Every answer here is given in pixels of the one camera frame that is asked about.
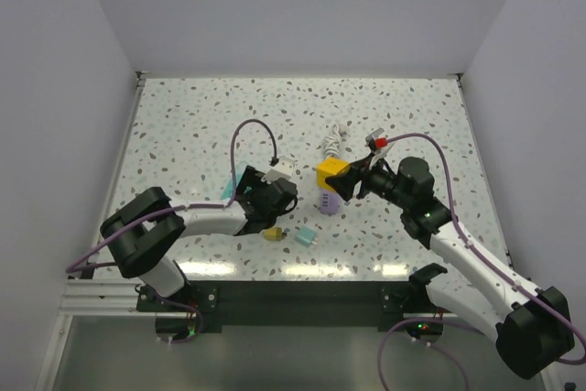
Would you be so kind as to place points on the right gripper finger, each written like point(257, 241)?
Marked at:
point(344, 182)
point(361, 166)

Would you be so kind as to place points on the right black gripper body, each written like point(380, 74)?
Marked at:
point(382, 184)

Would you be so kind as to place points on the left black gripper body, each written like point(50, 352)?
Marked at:
point(252, 178)

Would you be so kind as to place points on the yellow cube socket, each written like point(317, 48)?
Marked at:
point(330, 166)

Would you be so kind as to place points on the teal triangular socket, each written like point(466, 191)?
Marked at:
point(228, 189)

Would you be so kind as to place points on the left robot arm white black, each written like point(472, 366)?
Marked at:
point(140, 234)

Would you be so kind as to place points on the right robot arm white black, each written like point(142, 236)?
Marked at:
point(529, 325)

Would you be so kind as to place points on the yellow small plug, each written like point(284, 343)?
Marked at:
point(275, 234)

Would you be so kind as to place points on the teal small plug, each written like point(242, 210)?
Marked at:
point(305, 236)

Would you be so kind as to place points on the purple power strip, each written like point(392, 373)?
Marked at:
point(330, 202)

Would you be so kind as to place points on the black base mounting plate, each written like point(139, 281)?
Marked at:
point(211, 306)

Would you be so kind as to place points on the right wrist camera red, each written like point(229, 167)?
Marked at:
point(376, 141)

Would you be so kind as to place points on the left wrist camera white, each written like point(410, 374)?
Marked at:
point(283, 169)

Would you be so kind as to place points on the aluminium frame rail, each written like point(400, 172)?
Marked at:
point(99, 298)

